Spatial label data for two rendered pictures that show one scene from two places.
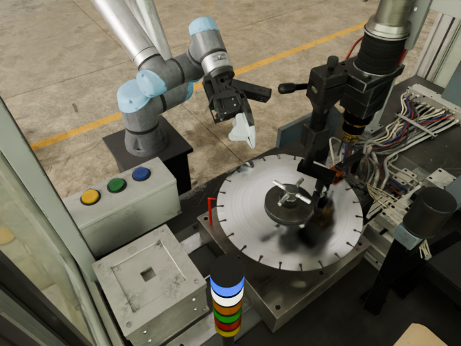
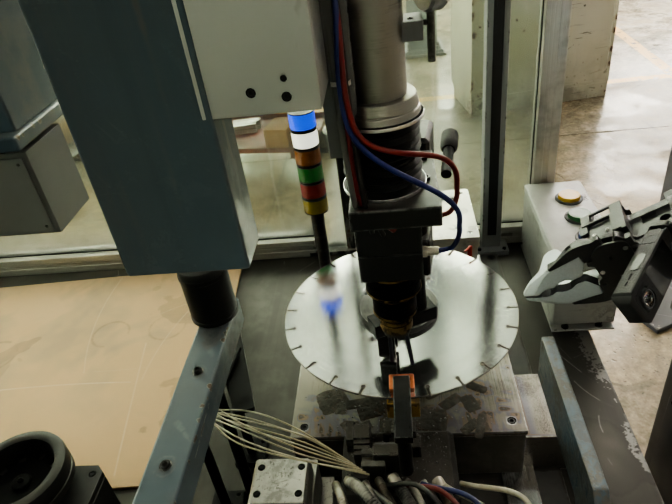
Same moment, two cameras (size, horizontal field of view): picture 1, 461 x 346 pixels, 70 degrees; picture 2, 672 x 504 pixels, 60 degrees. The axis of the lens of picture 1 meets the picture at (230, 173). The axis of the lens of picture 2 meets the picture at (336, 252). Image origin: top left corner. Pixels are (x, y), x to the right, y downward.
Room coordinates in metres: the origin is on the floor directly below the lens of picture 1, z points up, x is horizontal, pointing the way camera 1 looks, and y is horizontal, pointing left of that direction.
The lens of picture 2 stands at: (0.86, -0.65, 1.49)
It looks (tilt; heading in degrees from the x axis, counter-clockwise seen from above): 34 degrees down; 134
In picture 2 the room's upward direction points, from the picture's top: 8 degrees counter-clockwise
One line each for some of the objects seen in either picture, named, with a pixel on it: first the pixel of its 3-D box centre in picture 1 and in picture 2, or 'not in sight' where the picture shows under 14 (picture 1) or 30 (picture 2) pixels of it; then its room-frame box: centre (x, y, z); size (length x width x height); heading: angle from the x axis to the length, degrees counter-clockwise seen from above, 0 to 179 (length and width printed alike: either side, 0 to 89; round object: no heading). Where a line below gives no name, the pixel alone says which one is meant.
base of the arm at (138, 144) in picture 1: (144, 132); not in sight; (0.92, 0.31, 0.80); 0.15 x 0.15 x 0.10
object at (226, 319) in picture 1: (227, 305); (310, 170); (0.20, 0.00, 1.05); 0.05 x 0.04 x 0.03; 36
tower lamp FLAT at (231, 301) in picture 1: (227, 286); (304, 136); (0.20, 0.00, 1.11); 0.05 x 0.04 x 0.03; 36
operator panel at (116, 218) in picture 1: (125, 206); (566, 251); (0.56, 0.29, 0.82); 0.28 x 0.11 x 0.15; 126
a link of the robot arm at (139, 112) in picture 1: (139, 104); not in sight; (0.92, 0.30, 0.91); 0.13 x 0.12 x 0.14; 134
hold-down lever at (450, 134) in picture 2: (302, 90); (433, 152); (0.54, -0.13, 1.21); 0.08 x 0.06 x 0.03; 126
